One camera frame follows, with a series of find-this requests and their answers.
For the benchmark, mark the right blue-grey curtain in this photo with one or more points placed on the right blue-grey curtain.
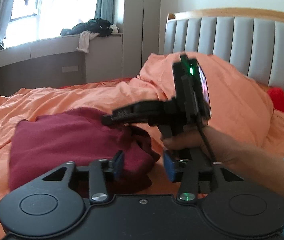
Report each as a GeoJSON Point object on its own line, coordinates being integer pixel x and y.
{"type": "Point", "coordinates": [105, 10]}

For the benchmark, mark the red pillow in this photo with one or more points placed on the red pillow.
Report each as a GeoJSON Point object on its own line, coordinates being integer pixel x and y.
{"type": "Point", "coordinates": [277, 96]}

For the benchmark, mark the tall grey closet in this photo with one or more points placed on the tall grey closet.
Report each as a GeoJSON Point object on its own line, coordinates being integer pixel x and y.
{"type": "Point", "coordinates": [140, 34]}

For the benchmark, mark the grey padded headboard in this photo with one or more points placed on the grey padded headboard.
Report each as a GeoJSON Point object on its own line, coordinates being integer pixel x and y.
{"type": "Point", "coordinates": [252, 40]}

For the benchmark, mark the grey window bench cabinet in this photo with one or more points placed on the grey window bench cabinet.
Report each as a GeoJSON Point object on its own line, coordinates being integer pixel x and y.
{"type": "Point", "coordinates": [39, 64]}

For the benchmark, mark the left blue-grey curtain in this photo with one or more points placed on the left blue-grey curtain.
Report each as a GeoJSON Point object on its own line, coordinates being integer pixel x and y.
{"type": "Point", "coordinates": [5, 16]}

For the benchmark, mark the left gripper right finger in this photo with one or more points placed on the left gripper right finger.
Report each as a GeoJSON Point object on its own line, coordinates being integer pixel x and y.
{"type": "Point", "coordinates": [182, 171]}

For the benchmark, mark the white wall socket plate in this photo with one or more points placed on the white wall socket plate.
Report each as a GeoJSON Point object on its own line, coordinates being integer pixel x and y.
{"type": "Point", "coordinates": [68, 69]}

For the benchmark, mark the person's right hand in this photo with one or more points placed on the person's right hand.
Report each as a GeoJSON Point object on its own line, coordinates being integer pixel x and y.
{"type": "Point", "coordinates": [215, 144]}

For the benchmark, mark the blue-grey curtain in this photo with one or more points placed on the blue-grey curtain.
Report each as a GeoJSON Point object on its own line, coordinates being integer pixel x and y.
{"type": "Point", "coordinates": [5, 16]}
{"type": "Point", "coordinates": [105, 10]}

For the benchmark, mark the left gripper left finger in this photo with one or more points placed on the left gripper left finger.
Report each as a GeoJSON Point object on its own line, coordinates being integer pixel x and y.
{"type": "Point", "coordinates": [103, 172]}

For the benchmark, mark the white garment hanging off bench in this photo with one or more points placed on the white garment hanging off bench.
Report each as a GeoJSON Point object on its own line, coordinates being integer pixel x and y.
{"type": "Point", "coordinates": [84, 41]}

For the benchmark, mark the dark clothes pile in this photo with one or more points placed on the dark clothes pile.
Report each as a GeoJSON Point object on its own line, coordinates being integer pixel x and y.
{"type": "Point", "coordinates": [97, 25]}

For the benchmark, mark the dark red long-sleeve shirt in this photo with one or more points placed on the dark red long-sleeve shirt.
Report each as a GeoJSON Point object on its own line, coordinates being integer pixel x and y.
{"type": "Point", "coordinates": [78, 135]}

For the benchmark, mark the orange duvet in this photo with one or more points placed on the orange duvet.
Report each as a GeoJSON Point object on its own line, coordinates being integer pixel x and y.
{"type": "Point", "coordinates": [240, 108]}

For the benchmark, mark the person's right forearm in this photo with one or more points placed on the person's right forearm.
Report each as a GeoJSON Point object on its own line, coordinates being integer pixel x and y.
{"type": "Point", "coordinates": [261, 167]}

